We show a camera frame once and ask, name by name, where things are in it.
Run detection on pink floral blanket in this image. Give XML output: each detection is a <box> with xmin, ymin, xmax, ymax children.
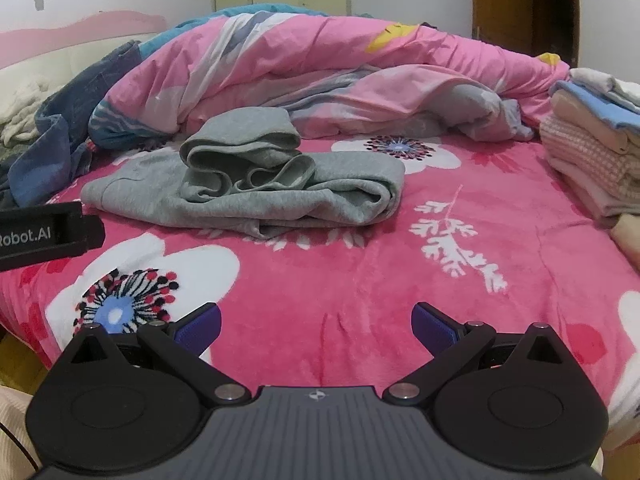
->
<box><xmin>0</xmin><ymin>130</ymin><xmax>640</xmax><ymax>456</ymax></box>

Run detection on white knit cloth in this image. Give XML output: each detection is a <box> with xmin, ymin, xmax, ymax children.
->
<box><xmin>0</xmin><ymin>80</ymin><xmax>51</xmax><ymax>148</ymax></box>

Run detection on blue jeans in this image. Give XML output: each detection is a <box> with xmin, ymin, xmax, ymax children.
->
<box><xmin>0</xmin><ymin>40</ymin><xmax>143</xmax><ymax>211</ymax></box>

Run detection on stack of folded clothes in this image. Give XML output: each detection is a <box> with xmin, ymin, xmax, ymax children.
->
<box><xmin>540</xmin><ymin>67</ymin><xmax>640</xmax><ymax>261</ymax></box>

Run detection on brown wooden door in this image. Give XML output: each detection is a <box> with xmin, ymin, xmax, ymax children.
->
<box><xmin>472</xmin><ymin>0</ymin><xmax>581</xmax><ymax>58</ymax></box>

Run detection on pink patterned quilt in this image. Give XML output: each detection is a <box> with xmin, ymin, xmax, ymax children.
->
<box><xmin>89</xmin><ymin>10</ymin><xmax>571</xmax><ymax>153</ymax></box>

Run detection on pink and white headboard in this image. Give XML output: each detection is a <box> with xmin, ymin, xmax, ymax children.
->
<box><xmin>0</xmin><ymin>10</ymin><xmax>168</xmax><ymax>93</ymax></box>

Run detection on grey sweatpants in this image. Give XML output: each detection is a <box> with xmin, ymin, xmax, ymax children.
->
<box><xmin>80</xmin><ymin>108</ymin><xmax>406</xmax><ymax>240</ymax></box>

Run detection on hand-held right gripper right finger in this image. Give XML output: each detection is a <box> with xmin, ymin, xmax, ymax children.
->
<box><xmin>382</xmin><ymin>302</ymin><xmax>575</xmax><ymax>405</ymax></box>

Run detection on person's cream ribbed clothing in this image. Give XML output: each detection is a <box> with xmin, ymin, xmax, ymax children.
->
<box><xmin>0</xmin><ymin>385</ymin><xmax>43</xmax><ymax>480</ymax></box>

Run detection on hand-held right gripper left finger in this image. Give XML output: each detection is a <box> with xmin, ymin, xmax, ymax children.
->
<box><xmin>60</xmin><ymin>303</ymin><xmax>252</xmax><ymax>405</ymax></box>

